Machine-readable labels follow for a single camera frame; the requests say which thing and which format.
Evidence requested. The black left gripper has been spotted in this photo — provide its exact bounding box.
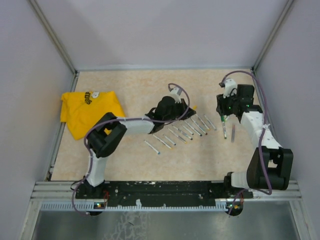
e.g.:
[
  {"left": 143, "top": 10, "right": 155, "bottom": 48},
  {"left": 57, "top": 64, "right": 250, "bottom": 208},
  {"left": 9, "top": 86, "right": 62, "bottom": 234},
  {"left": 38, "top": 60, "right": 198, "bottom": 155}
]
[{"left": 163, "top": 99, "right": 196, "bottom": 124}]

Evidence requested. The yellow capped slim marker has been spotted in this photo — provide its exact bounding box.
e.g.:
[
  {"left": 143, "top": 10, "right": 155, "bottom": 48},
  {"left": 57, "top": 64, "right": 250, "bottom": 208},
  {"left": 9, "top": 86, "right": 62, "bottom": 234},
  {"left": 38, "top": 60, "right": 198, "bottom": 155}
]
[{"left": 196, "top": 114, "right": 210, "bottom": 130}]

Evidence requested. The navy capped white marker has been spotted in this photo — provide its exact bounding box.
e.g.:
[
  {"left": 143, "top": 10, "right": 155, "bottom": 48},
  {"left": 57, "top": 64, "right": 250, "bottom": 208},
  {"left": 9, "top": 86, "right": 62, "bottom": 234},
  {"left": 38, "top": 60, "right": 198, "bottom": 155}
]
[{"left": 184, "top": 120, "right": 203, "bottom": 137}]

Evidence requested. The black eraser-cap white marker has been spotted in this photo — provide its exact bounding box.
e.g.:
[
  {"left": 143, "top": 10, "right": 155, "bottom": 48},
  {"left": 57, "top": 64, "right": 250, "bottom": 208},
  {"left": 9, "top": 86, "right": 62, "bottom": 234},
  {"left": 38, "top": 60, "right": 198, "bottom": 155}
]
[{"left": 181, "top": 125, "right": 194, "bottom": 135}]

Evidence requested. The dark blue capped marker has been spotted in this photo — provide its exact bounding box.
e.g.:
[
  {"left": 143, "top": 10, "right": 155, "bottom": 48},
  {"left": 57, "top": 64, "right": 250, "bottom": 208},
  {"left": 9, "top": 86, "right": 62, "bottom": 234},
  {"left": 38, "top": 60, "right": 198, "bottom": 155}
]
[{"left": 172, "top": 125, "right": 193, "bottom": 140}]

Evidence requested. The magenta capped white marker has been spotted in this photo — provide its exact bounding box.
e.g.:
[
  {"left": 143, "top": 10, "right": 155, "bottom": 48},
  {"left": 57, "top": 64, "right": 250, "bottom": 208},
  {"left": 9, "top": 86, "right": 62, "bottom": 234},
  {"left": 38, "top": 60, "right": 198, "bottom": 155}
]
[{"left": 191, "top": 118, "right": 208, "bottom": 135}]

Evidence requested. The yellow capped clear pen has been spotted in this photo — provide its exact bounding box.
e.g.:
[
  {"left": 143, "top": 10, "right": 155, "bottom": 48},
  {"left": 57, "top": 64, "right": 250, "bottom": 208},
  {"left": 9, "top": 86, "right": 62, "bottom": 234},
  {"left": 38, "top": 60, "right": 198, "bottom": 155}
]
[{"left": 168, "top": 128, "right": 187, "bottom": 144}]

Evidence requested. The blue eraser-cap white marker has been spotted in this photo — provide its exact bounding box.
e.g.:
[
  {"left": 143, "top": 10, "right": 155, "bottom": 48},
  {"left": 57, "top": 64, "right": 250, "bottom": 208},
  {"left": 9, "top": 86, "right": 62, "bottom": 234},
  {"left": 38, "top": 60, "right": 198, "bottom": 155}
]
[{"left": 163, "top": 134, "right": 176, "bottom": 146}]

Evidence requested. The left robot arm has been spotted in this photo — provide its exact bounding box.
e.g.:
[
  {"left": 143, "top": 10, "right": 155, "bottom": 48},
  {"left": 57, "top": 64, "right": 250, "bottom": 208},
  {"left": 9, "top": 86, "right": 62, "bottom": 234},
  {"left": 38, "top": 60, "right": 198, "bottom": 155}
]
[{"left": 83, "top": 96, "right": 196, "bottom": 199}]

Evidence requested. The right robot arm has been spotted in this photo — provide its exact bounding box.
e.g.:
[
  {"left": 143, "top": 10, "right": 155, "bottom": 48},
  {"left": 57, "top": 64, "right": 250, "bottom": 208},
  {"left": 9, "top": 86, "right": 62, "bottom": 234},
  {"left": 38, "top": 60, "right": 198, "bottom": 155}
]
[{"left": 216, "top": 82, "right": 294, "bottom": 198}]

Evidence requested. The dark green capped marker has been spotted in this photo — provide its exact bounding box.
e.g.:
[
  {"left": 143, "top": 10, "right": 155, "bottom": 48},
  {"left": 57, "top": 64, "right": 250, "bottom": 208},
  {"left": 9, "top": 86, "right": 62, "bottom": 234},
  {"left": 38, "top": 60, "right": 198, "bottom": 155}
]
[{"left": 220, "top": 115, "right": 227, "bottom": 140}]

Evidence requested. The purple grey marker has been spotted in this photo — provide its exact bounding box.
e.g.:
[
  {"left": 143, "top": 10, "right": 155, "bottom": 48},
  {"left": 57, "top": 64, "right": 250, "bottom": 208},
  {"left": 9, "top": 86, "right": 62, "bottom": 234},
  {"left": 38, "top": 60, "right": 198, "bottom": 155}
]
[{"left": 231, "top": 123, "right": 236, "bottom": 143}]

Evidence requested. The yellow t-shirt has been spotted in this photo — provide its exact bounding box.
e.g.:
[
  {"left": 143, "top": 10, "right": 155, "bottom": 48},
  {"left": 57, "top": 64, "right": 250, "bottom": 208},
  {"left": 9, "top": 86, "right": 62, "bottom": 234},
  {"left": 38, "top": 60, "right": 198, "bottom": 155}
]
[{"left": 60, "top": 91, "right": 125, "bottom": 141}]

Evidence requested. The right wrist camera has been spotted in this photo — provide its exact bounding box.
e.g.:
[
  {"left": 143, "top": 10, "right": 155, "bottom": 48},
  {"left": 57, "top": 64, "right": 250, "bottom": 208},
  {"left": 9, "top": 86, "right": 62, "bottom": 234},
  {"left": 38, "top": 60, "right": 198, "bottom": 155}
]
[{"left": 219, "top": 78, "right": 238, "bottom": 99}]

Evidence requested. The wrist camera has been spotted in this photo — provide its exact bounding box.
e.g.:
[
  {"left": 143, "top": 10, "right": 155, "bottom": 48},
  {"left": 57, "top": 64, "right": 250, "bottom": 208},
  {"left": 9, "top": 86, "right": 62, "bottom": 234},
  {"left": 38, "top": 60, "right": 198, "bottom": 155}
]
[
  {"left": 168, "top": 86, "right": 182, "bottom": 103},
  {"left": 219, "top": 78, "right": 238, "bottom": 99}
]

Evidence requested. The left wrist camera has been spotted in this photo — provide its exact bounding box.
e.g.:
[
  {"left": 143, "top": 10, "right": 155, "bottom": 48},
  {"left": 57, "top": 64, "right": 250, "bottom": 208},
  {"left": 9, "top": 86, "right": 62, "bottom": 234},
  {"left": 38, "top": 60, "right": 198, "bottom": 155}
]
[{"left": 168, "top": 86, "right": 182, "bottom": 103}]

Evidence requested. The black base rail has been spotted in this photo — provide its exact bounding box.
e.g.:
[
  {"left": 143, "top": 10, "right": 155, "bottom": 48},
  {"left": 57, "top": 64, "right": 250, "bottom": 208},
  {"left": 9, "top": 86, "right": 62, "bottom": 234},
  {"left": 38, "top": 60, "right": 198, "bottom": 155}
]
[{"left": 75, "top": 181, "right": 242, "bottom": 208}]

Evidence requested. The right corner aluminium post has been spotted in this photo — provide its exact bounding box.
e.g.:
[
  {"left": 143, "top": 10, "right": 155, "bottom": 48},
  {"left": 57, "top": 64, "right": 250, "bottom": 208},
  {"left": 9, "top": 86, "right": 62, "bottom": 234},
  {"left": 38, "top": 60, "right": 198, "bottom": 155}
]
[{"left": 251, "top": 0, "right": 296, "bottom": 74}]

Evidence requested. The corner aluminium post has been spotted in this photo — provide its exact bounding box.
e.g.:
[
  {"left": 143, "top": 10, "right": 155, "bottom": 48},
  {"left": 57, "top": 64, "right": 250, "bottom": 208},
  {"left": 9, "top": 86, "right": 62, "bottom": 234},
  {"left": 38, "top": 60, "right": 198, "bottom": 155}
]
[
  {"left": 27, "top": 0, "right": 77, "bottom": 74},
  {"left": 251, "top": 0, "right": 296, "bottom": 74}
]

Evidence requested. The white cable duct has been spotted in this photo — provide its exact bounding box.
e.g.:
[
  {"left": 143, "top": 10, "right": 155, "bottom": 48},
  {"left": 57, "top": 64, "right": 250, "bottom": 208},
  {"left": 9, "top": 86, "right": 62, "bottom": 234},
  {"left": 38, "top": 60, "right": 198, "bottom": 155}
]
[{"left": 39, "top": 201, "right": 236, "bottom": 212}]

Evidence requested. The left corner aluminium post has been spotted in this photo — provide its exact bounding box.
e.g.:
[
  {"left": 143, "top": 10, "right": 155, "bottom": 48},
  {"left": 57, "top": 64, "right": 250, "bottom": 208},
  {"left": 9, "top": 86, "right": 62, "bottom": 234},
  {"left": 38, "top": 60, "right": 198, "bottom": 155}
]
[{"left": 27, "top": 0, "right": 77, "bottom": 74}]

